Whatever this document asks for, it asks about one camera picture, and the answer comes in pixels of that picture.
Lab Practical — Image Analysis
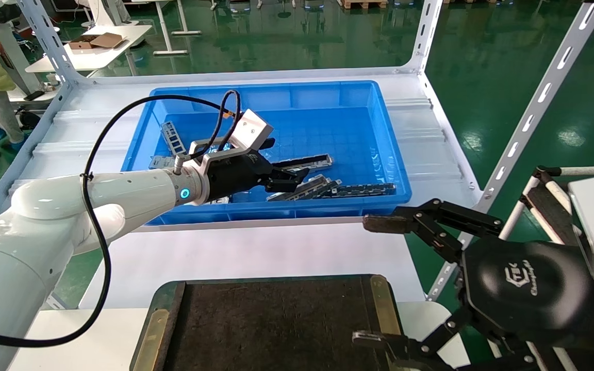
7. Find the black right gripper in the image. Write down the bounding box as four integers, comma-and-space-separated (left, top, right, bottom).
352, 198, 594, 371

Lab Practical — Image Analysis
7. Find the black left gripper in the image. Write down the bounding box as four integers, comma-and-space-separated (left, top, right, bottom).
205, 153, 311, 202

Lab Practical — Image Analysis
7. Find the long silver metal channel part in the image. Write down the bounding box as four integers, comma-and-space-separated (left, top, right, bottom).
267, 174, 331, 201

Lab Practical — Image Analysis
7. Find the dark silver metal part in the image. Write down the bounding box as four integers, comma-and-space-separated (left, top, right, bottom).
312, 179, 343, 199

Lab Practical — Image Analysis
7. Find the dark ladder-shaped metal part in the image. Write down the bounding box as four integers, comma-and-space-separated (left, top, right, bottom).
328, 183, 397, 199

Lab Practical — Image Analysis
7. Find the ladder-shaped silver metal part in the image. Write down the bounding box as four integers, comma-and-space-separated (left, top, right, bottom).
160, 121, 188, 156

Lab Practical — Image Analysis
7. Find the black container with brass edges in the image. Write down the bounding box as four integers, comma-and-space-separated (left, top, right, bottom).
130, 274, 406, 371

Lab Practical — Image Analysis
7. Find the blue plastic bin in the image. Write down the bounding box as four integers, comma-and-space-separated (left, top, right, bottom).
121, 80, 413, 226

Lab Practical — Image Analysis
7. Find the wooden pallet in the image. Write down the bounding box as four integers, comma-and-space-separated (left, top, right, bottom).
341, 0, 388, 10

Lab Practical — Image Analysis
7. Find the white slotted metal shelf rack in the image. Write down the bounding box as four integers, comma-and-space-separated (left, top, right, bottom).
0, 0, 594, 310

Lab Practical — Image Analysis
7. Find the white work table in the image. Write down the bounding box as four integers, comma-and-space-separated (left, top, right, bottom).
25, 25, 153, 73

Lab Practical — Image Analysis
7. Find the brown cardboard box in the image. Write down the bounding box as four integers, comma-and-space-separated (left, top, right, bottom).
69, 32, 125, 51

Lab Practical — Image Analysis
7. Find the white machine base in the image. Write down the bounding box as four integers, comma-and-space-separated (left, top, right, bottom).
0, 0, 63, 111

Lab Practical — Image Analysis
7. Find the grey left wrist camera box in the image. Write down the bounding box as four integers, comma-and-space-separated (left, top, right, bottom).
189, 109, 274, 166

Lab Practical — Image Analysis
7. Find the white table frame with legs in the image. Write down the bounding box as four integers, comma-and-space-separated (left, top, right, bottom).
137, 0, 202, 56

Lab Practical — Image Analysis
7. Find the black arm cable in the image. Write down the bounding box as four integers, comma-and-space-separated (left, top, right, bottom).
0, 90, 241, 347

